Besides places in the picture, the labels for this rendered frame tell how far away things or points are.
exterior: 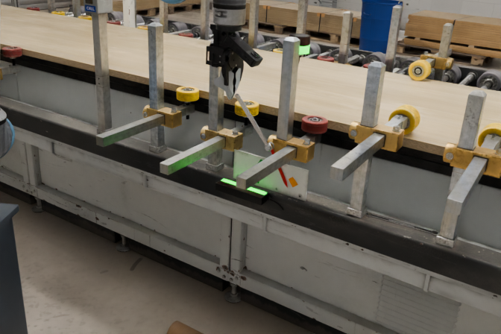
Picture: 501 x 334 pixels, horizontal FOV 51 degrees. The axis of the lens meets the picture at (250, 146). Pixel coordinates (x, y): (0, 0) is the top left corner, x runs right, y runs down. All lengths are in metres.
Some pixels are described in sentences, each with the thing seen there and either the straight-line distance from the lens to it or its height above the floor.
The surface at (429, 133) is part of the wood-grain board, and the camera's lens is 1.66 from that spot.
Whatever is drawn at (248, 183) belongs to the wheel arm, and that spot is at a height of 0.85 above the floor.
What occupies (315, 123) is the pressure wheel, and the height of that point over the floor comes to 0.91.
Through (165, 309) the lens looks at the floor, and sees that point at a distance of 2.26.
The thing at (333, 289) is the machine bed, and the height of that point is 0.24.
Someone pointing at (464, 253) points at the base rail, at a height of 0.70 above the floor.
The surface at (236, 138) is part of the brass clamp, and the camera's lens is 1.64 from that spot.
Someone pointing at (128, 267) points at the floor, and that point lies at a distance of 2.51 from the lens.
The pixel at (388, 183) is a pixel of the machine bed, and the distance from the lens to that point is 1.70.
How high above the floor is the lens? 1.42
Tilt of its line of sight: 22 degrees down
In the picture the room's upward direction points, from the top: 3 degrees clockwise
